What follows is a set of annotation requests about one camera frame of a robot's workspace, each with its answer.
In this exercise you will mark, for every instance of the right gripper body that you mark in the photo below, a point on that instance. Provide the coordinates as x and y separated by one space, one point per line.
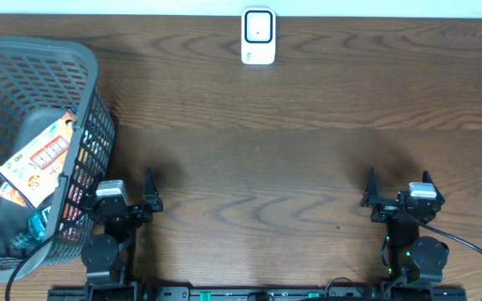
386 211

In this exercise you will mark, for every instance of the blue mouthwash bottle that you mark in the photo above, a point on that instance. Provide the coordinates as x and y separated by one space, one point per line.
36 229

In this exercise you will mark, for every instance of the grey plastic shopping basket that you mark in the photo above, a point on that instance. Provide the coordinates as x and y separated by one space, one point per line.
35 74

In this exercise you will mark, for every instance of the yellow snack bag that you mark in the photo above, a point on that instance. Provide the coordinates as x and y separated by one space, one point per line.
39 156

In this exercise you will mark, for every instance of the orange Kleenex tissue pack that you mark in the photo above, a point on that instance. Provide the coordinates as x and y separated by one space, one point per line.
8 193

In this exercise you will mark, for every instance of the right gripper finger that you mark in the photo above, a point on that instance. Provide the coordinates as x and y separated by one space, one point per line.
370 196
428 179

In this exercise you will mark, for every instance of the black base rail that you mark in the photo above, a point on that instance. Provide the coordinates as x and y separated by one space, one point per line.
254 294

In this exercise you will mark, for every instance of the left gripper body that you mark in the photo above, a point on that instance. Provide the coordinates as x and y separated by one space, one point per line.
138 213

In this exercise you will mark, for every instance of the white barcode scanner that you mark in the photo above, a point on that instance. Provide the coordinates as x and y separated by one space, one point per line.
258 36

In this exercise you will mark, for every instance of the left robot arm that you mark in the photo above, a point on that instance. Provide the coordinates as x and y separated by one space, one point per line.
109 257

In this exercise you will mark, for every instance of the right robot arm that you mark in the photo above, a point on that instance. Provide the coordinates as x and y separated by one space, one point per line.
415 262

